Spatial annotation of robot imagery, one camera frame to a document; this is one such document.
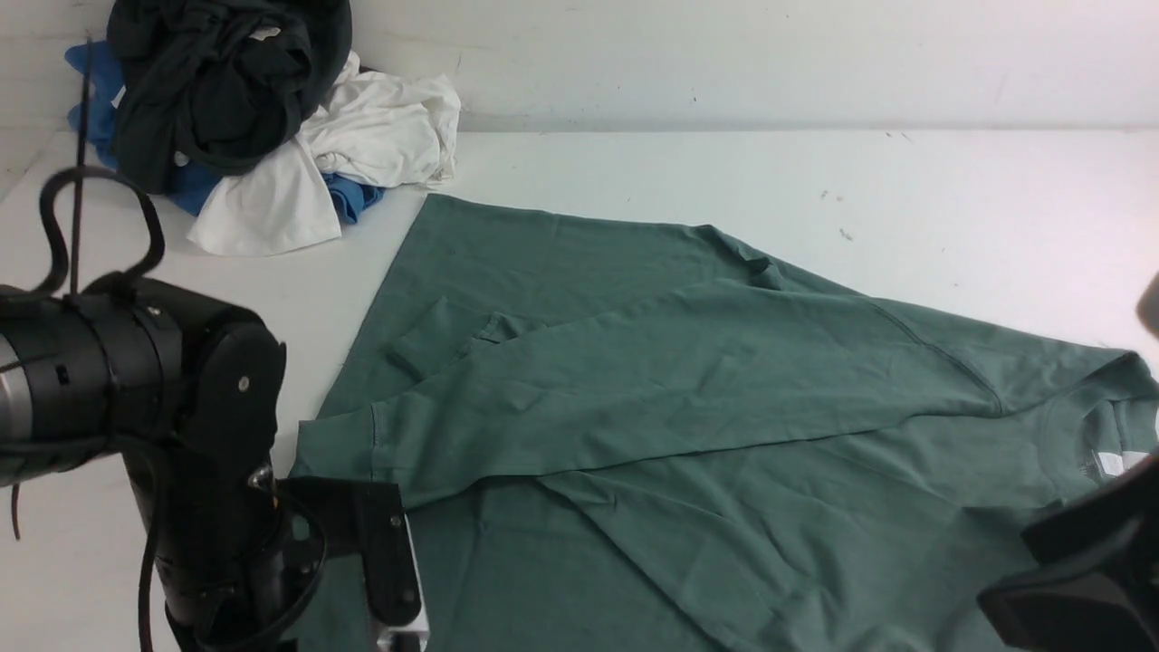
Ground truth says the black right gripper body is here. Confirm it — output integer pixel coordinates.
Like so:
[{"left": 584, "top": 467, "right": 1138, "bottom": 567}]
[{"left": 977, "top": 455, "right": 1158, "bottom": 651}]

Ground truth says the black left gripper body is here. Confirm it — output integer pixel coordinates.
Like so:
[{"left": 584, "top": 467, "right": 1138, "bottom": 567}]
[{"left": 121, "top": 444, "right": 296, "bottom": 651}]

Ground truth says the blue crumpled garment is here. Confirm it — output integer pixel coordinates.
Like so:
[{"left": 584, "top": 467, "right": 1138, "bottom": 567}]
[{"left": 63, "top": 41, "right": 386, "bottom": 225}]

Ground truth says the white crumpled garment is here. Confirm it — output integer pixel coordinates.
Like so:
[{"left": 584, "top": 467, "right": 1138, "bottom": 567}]
[{"left": 187, "top": 53, "right": 461, "bottom": 257}]

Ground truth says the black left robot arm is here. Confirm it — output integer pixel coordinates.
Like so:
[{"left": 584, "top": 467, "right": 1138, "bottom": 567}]
[{"left": 3, "top": 273, "right": 309, "bottom": 651}]

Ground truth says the dark green crumpled garment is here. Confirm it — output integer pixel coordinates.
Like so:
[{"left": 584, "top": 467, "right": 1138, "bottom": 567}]
[{"left": 105, "top": 1, "right": 352, "bottom": 195}]

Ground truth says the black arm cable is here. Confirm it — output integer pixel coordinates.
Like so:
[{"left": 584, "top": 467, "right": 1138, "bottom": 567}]
[{"left": 9, "top": 36, "right": 329, "bottom": 652}]

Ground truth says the green long-sleeved shirt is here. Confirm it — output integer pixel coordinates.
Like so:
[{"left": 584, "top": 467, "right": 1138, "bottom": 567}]
[{"left": 291, "top": 195, "right": 1156, "bottom": 651}]

